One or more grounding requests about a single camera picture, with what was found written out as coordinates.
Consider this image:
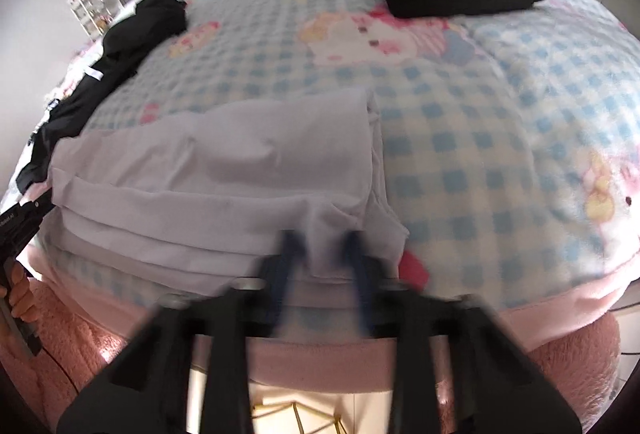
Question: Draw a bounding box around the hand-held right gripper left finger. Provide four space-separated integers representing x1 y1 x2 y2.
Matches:
56 229 306 434

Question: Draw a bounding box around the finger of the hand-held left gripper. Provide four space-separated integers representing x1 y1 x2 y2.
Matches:
19 190 54 227

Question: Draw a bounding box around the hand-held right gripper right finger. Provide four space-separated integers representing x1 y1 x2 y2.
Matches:
342 230 583 434

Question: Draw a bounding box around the pale shirt with navy trim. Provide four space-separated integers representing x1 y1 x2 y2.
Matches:
37 87 408 300

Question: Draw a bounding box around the person's left hand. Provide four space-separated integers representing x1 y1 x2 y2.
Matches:
0 261 37 324

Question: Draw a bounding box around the person's pink fleece clothing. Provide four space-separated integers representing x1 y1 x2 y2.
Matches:
0 274 640 434

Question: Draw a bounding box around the printed checkered blanket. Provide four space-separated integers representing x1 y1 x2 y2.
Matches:
0 0 640 395

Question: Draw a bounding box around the white shelf rack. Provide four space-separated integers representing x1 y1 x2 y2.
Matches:
67 0 123 38

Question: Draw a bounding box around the black jacket with white stripe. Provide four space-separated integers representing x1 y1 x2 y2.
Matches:
15 0 190 195

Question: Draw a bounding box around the checkered printed pillow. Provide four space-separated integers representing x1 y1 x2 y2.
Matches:
470 0 640 275

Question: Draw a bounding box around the gold wire basket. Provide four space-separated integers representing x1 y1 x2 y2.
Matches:
250 399 346 434

